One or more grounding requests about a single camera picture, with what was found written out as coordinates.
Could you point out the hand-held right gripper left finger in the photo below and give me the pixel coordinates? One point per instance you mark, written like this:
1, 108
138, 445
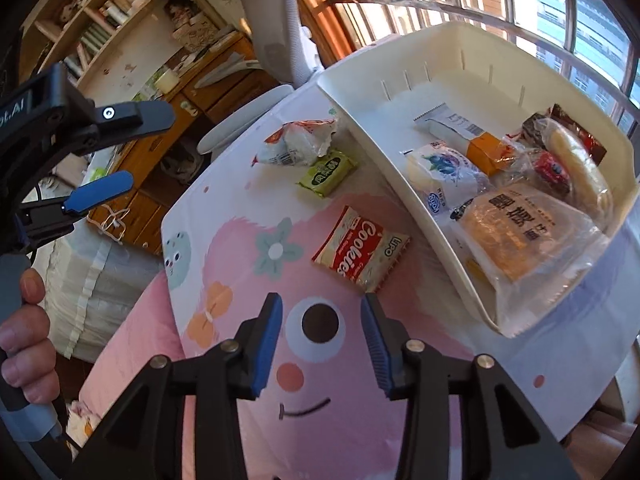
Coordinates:
267, 345

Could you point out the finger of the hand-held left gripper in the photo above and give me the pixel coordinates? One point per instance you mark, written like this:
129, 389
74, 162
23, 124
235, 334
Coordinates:
130, 117
100, 190

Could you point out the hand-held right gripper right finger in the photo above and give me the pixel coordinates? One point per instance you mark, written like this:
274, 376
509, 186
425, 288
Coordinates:
377, 345

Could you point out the red white cookie packet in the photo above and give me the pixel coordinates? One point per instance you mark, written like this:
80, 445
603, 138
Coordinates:
360, 247

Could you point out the yolk bread packet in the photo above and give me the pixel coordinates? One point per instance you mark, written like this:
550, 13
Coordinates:
520, 230

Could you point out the orange snack packet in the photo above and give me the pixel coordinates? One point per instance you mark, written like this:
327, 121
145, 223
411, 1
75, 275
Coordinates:
487, 152

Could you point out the red snack packet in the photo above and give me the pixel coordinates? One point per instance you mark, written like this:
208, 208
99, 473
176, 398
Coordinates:
550, 170

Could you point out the long bread packet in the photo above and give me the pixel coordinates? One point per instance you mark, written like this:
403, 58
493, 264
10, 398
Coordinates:
575, 165

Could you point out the white plastic bin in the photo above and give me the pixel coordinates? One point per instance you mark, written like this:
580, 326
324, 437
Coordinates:
440, 85

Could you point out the nut bar packet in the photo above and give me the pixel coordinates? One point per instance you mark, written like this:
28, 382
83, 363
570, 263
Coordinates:
592, 141

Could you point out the person's left hand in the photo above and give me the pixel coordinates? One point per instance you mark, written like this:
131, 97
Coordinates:
32, 355

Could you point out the wooden desk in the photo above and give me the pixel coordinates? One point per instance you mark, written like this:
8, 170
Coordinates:
150, 160

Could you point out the white cup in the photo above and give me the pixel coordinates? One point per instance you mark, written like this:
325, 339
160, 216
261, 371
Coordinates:
166, 80

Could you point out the dark bag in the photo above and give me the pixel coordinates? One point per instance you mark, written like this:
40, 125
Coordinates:
181, 165

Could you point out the white lace cloth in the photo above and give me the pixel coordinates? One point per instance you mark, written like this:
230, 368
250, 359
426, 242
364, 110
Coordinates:
85, 280

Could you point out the wooden bookshelf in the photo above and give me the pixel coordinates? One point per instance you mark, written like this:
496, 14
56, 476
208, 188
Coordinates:
55, 30

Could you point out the row of books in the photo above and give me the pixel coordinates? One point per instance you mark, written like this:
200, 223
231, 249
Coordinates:
112, 12

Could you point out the patterned storage box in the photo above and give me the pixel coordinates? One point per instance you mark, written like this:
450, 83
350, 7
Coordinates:
196, 32

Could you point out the white red printed packet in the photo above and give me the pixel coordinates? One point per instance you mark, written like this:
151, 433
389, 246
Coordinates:
295, 145

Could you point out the grey office chair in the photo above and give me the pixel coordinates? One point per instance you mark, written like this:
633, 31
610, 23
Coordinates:
280, 35

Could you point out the green snack packet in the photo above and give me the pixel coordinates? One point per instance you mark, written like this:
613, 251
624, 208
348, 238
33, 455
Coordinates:
327, 172

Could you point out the blueberry print packet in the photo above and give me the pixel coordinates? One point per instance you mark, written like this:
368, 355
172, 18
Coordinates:
445, 165

